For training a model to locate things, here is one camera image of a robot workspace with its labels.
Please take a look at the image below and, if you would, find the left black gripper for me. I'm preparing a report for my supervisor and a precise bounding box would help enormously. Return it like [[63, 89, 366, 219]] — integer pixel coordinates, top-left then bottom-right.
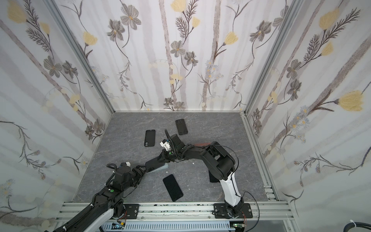
[[121, 165, 149, 192]]

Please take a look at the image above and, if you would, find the light blue phone case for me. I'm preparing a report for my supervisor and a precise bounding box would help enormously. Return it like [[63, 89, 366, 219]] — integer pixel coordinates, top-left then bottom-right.
[[149, 163, 169, 173]]

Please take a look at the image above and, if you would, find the black phone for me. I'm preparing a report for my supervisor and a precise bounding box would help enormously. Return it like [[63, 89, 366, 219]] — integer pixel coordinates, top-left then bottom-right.
[[163, 175, 184, 202], [175, 119, 188, 135], [145, 158, 165, 173], [209, 171, 220, 183]]

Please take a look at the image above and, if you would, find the black phone case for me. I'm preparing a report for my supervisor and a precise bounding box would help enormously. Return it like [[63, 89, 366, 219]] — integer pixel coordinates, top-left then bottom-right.
[[144, 130, 156, 147]]

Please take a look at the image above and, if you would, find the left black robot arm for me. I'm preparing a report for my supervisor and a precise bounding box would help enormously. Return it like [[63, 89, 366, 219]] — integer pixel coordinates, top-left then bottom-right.
[[54, 162, 146, 232]]

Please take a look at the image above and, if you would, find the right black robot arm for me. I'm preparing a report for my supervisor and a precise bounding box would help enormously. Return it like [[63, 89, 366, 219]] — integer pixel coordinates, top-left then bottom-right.
[[158, 134, 253, 218]]

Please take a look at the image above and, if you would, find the pink phone case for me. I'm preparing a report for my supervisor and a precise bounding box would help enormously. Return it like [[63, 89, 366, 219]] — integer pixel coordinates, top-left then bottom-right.
[[194, 143, 211, 147]]

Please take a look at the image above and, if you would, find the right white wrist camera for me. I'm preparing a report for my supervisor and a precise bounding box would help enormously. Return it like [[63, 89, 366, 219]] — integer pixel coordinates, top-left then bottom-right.
[[160, 139, 172, 151]]

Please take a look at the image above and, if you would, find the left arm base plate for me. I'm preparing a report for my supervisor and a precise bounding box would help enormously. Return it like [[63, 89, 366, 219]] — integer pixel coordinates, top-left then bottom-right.
[[120, 204, 140, 219]]

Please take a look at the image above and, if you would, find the white slotted cable duct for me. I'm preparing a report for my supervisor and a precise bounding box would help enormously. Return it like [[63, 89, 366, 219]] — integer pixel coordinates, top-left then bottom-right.
[[101, 221, 235, 232]]

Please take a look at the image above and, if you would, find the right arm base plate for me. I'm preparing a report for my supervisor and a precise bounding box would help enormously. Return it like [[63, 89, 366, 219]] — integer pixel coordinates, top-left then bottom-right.
[[213, 203, 253, 219]]

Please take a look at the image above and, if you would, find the black cable lower right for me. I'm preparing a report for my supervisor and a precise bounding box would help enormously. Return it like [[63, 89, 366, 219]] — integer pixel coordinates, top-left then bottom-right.
[[343, 221, 371, 232]]

